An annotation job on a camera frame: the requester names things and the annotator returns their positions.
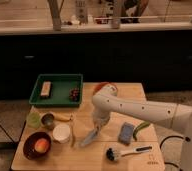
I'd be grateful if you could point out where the black cable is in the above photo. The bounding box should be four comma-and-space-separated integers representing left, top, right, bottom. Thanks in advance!
159, 135, 187, 169

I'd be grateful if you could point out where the black white dish brush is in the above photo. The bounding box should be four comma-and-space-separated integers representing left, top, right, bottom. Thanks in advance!
106, 146, 152, 162

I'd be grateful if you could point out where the wooden block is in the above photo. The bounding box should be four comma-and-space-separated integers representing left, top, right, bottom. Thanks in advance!
40, 81, 51, 97

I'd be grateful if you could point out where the white round container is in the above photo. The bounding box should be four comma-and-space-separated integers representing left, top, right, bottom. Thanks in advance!
53, 123, 71, 143

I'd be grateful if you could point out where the green plastic tray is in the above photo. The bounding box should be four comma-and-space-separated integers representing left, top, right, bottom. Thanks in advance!
29, 74, 83, 107

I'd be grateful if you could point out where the dark red bowl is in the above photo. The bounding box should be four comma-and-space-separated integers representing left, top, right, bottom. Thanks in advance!
23, 132, 51, 160

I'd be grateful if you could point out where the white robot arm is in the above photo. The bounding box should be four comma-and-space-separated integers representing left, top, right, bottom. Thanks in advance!
92, 82, 192, 171

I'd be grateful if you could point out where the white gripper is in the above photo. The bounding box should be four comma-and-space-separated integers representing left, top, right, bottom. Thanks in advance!
92, 108, 110, 136

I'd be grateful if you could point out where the light green cup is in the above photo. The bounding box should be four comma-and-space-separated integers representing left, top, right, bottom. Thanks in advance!
26, 112, 41, 129

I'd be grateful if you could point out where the dark red grape bunch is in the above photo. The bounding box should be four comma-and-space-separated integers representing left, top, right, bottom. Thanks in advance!
69, 88, 80, 101

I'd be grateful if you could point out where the light blue towel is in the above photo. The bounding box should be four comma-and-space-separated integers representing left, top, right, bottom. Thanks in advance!
79, 129, 97, 147

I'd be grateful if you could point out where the blue sponge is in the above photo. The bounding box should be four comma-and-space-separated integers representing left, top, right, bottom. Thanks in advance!
118, 122, 134, 145

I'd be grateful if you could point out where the small metal cup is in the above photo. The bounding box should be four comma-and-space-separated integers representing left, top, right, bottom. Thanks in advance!
41, 113, 55, 130

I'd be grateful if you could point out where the orange bowl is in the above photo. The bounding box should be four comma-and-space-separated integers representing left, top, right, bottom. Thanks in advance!
93, 82, 110, 95

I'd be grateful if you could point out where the orange peach fruit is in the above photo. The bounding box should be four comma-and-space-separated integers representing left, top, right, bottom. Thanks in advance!
34, 138, 49, 153

